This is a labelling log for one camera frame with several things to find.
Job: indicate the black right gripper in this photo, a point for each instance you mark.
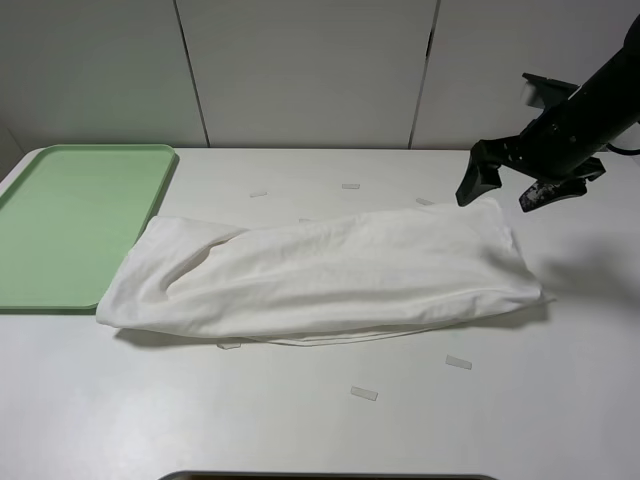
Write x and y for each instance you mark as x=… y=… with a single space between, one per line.
x=545 y=150

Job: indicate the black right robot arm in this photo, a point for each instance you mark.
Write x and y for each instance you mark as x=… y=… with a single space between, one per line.
x=607 y=104

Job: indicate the clear tape strip lower right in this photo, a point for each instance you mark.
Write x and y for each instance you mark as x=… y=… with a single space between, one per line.
x=458 y=363

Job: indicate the clear tape strip bottom centre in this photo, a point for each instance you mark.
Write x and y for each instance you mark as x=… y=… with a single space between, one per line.
x=364 y=393

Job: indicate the white short sleeve t-shirt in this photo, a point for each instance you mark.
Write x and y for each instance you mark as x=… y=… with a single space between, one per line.
x=343 y=280

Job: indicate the light green plastic tray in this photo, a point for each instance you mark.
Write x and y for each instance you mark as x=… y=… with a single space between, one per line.
x=69 y=219

